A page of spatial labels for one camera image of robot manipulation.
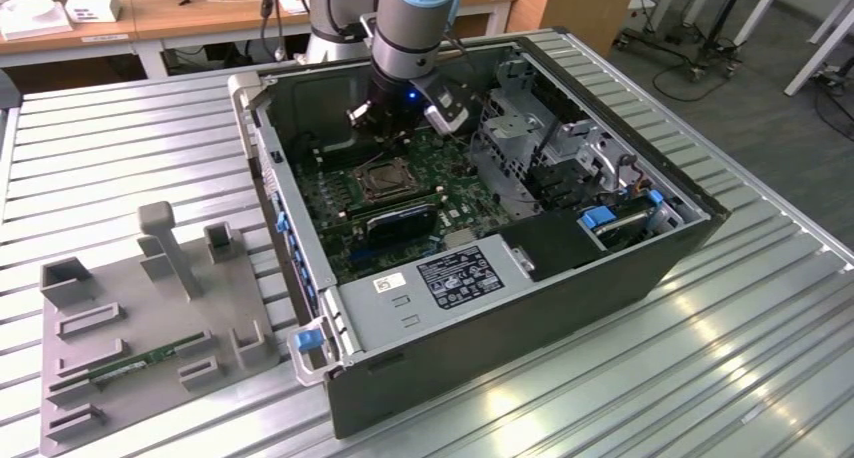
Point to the silver CPU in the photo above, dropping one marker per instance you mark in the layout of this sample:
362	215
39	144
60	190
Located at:
389	179

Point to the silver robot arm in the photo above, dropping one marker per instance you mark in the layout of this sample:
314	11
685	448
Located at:
407	33

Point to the black inner cover panel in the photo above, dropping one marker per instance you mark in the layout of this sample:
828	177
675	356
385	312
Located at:
554	248

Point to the green motherboard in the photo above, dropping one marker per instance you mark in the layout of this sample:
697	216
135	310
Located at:
467	178

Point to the silver drive cage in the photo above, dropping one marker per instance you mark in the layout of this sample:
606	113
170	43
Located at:
507	128

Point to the green RAM stick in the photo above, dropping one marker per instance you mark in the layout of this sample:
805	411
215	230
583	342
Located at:
134	365
394	205

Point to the black graphics card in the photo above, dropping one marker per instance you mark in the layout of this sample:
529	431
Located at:
401	225

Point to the silver chipset heatsink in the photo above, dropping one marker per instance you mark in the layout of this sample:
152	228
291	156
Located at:
459	239

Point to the blue card retention clip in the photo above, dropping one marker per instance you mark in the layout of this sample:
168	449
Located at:
279	222

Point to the wooden desk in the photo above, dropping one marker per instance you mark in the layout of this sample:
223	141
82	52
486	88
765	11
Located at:
200	13

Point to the wooden cabinet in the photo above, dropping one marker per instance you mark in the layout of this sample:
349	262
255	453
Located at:
587	13

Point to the hard disk in blue carrier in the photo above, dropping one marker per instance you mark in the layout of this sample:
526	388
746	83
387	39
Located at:
597	217

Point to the silver power supply unit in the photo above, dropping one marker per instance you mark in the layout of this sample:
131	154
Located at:
381	318

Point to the blue plastic clip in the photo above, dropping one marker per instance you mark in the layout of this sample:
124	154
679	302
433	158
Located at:
654	197

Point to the white box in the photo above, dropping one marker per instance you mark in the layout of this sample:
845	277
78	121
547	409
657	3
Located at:
94	5

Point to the black rolling stand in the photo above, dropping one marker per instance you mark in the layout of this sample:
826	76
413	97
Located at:
722	18

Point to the black open PC case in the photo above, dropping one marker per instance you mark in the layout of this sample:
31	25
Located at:
534	358

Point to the gray parts rack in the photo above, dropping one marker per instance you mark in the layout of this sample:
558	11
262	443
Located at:
147	323

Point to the white plastic device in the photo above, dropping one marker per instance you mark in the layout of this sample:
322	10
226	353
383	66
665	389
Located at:
34	20

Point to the white table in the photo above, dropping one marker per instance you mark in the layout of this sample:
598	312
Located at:
760	13
820	58

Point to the small silver wrist camera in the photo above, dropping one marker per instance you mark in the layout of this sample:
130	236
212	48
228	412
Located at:
358	113

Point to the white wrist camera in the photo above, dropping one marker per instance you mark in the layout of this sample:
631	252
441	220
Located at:
443	123

